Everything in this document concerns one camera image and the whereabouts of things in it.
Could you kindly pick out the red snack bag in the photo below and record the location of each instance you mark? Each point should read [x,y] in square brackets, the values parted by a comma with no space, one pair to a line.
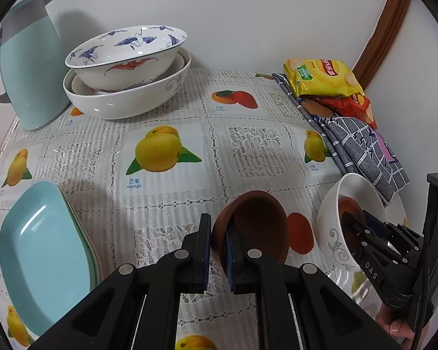
[354,107]

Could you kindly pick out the brown wooden door frame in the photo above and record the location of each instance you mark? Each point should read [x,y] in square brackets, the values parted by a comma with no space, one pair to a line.
[383,36]

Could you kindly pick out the blue crane patterned bowl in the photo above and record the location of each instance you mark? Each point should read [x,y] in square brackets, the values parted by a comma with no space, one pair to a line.
[131,62]

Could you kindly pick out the blue square plate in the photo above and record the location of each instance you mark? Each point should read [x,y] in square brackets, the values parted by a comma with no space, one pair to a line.
[40,251]

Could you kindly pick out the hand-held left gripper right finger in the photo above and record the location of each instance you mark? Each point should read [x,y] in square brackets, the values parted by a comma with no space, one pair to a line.
[230,262]

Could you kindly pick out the medium white porcelain bowl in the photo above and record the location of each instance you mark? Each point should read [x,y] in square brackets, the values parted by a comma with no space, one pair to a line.
[82,87]

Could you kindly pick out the grey checkered cloth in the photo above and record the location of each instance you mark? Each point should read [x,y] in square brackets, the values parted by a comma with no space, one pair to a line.
[361,146]

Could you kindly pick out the person's right hand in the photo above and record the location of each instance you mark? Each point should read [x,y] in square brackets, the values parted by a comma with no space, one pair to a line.
[398,330]

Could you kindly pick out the green square plate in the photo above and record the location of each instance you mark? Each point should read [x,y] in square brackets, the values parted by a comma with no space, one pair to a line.
[91,259]

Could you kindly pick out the yellow snack bag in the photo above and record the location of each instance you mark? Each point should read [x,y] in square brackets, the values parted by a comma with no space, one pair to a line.
[321,76]

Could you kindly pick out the small brown bowl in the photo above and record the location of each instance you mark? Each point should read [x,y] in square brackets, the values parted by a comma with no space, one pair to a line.
[259,218]
[348,206]

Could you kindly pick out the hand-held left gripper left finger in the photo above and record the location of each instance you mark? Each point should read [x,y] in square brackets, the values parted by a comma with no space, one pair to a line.
[205,251]

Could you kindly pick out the light blue thermos jug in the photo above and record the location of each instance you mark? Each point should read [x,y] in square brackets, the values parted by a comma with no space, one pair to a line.
[29,62]

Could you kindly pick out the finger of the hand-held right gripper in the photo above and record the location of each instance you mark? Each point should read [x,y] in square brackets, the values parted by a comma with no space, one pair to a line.
[376,226]
[356,231]

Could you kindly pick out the white bowl grey vine pattern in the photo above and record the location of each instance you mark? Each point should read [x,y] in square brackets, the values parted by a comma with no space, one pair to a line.
[334,222]

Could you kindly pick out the large white porcelain bowl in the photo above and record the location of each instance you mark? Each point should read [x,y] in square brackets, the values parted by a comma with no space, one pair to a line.
[131,104]

